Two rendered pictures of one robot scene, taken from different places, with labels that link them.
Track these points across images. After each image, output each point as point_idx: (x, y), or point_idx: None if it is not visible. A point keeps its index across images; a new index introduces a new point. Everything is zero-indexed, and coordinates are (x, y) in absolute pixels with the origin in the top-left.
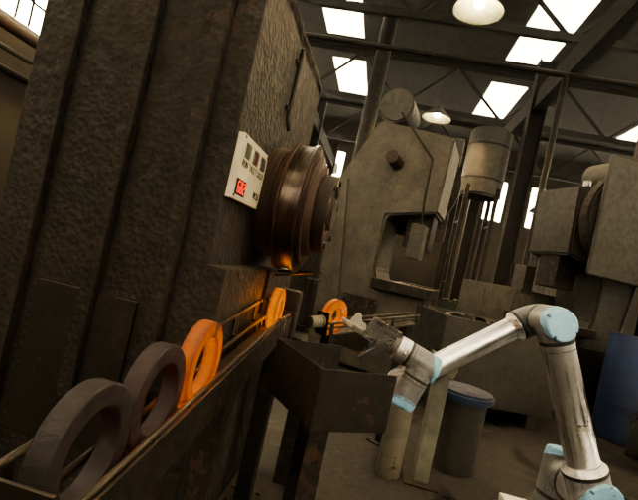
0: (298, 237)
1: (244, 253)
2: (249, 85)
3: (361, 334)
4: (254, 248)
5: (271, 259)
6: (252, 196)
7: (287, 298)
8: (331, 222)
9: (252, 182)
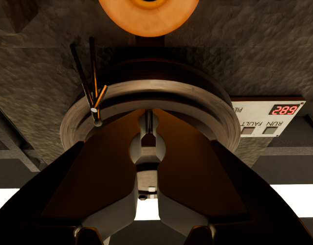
0: (223, 126)
1: (216, 52)
2: (261, 150)
3: (292, 221)
4: (184, 62)
5: (203, 71)
6: (242, 108)
7: (21, 0)
8: (153, 176)
9: (248, 117)
